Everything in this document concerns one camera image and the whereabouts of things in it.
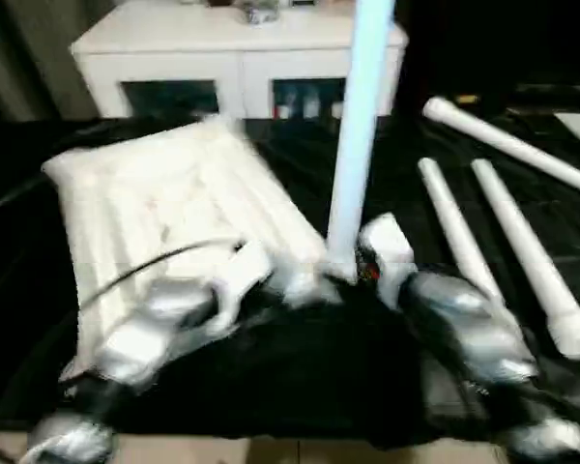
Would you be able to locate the white plastic table leg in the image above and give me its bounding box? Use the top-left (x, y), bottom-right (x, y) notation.
top-left (470, 159), bottom-right (580, 360)
top-left (423, 96), bottom-right (580, 200)
top-left (318, 0), bottom-right (398, 287)
top-left (417, 158), bottom-right (505, 302)

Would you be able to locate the white plastic table top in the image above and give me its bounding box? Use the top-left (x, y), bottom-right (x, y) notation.
top-left (42, 114), bottom-right (331, 384)

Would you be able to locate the black mat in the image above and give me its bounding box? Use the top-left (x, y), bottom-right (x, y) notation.
top-left (0, 108), bottom-right (580, 450)

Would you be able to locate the black box with yellow label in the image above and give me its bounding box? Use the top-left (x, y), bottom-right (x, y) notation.
top-left (399, 0), bottom-right (580, 113)

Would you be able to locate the white cabinet with glass doors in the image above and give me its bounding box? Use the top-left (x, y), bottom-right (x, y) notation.
top-left (71, 3), bottom-right (411, 121)

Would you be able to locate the grey curtain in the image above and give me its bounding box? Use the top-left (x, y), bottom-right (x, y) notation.
top-left (0, 0), bottom-right (98, 122)

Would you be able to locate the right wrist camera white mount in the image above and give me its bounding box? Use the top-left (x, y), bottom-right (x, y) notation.
top-left (357, 212), bottom-right (416, 306)

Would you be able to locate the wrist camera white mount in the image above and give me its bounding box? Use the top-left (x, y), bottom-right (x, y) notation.
top-left (211, 235), bottom-right (276, 331)
top-left (357, 212), bottom-right (416, 306)

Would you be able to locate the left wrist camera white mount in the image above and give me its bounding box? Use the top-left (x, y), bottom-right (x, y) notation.
top-left (211, 235), bottom-right (276, 331)

